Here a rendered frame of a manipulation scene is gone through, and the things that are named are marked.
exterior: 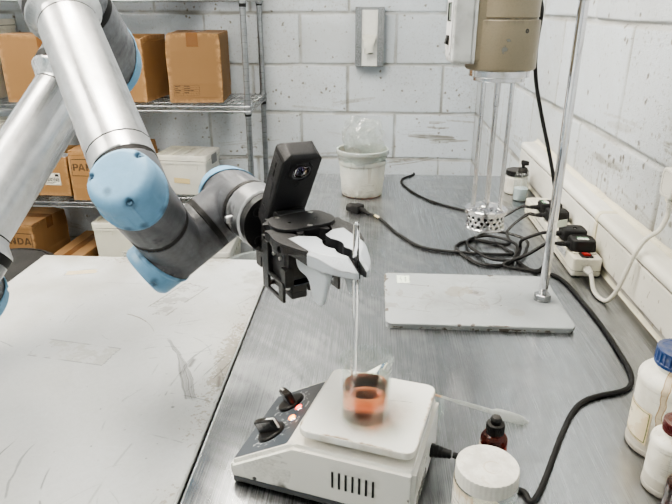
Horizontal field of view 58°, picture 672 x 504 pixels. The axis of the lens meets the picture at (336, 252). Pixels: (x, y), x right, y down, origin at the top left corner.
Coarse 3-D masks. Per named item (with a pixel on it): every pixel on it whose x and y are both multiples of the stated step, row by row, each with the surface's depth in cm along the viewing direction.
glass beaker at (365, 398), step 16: (368, 352) 62; (384, 352) 61; (368, 368) 63; (384, 368) 58; (352, 384) 58; (368, 384) 58; (384, 384) 59; (352, 400) 59; (368, 400) 59; (384, 400) 59; (352, 416) 60; (368, 416) 59; (384, 416) 60
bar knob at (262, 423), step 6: (258, 420) 66; (264, 420) 66; (270, 420) 65; (276, 420) 65; (258, 426) 66; (264, 426) 66; (270, 426) 65; (276, 426) 65; (282, 426) 66; (264, 432) 66; (270, 432) 65; (276, 432) 65; (258, 438) 66; (264, 438) 65; (270, 438) 65
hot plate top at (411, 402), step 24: (336, 384) 68; (408, 384) 68; (312, 408) 64; (336, 408) 64; (408, 408) 64; (312, 432) 60; (336, 432) 60; (360, 432) 60; (384, 432) 60; (408, 432) 60; (408, 456) 57
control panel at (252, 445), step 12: (312, 396) 70; (276, 408) 72; (300, 408) 68; (288, 420) 67; (300, 420) 65; (252, 432) 69; (288, 432) 64; (252, 444) 66; (264, 444) 64; (276, 444) 63
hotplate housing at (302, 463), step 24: (432, 408) 67; (432, 432) 66; (240, 456) 65; (264, 456) 63; (288, 456) 62; (312, 456) 60; (336, 456) 60; (360, 456) 60; (384, 456) 60; (432, 456) 66; (240, 480) 65; (264, 480) 64; (288, 480) 63; (312, 480) 62; (336, 480) 61; (360, 480) 60; (384, 480) 59; (408, 480) 58
